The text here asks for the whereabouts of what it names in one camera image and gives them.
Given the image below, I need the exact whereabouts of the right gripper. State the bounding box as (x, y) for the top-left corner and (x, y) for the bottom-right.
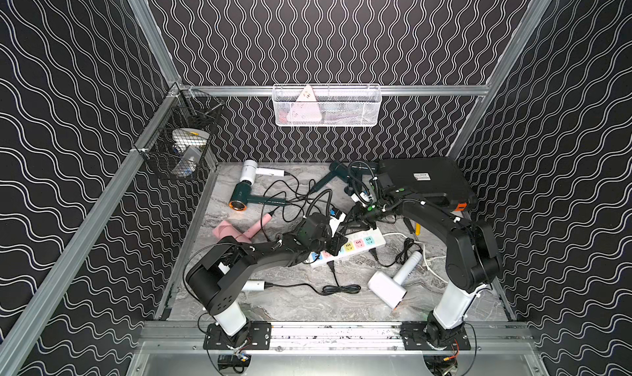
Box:
(342, 199), (390, 230)

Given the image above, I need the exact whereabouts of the black cable of green dryer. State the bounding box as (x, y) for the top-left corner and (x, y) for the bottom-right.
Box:
(283, 177), (347, 229)

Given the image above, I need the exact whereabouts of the white multicolour power strip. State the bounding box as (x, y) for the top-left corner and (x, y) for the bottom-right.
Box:
(305, 229), (386, 267)

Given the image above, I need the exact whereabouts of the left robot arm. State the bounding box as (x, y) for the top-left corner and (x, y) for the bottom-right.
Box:
(184, 213), (347, 340)

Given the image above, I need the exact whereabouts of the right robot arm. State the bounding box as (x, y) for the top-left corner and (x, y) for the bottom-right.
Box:
(355, 175), (501, 333)

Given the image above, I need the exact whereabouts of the dark green hair dryer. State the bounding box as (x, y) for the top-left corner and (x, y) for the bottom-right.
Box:
(308, 161), (349, 194)

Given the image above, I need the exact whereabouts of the black plastic tool case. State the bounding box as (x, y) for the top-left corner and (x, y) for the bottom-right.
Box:
(377, 157), (478, 212)

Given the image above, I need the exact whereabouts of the large green orange hair dryer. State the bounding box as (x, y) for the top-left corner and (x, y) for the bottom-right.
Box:
(228, 181), (288, 212)

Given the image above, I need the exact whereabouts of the white hair dryer front left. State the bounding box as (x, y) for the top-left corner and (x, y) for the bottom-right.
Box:
(218, 263), (266, 292)

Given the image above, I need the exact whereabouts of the small white hair dryer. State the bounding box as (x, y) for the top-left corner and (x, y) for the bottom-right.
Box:
(240, 160), (286, 185)

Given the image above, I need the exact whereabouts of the pink hair dryer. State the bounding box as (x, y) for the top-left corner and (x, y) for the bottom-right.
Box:
(212, 213), (273, 243)

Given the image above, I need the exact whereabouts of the white hair dryer front right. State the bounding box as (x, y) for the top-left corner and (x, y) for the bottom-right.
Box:
(368, 251), (422, 310)

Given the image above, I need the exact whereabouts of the pink triangle card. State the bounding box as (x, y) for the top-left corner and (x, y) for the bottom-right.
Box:
(286, 85), (323, 125)

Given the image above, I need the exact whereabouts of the white bottle in mesh basket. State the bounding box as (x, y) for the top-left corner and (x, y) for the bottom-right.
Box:
(171, 143), (202, 178)

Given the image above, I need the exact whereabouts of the black cable large green dryer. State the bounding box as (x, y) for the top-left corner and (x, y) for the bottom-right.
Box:
(261, 172), (315, 223)

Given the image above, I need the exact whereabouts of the white power strip cable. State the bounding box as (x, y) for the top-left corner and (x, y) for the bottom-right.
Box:
(382, 231), (448, 283)

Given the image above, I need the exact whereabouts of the clear wall basket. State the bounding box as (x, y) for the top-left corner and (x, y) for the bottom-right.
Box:
(272, 84), (383, 128)

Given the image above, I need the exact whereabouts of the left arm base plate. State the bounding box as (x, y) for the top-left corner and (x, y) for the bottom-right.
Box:
(203, 321), (272, 351)

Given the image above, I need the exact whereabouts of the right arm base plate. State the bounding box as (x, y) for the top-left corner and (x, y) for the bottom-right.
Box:
(399, 322), (472, 351)

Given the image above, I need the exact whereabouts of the black wire mesh basket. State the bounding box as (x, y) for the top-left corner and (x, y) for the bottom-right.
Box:
(141, 90), (226, 181)

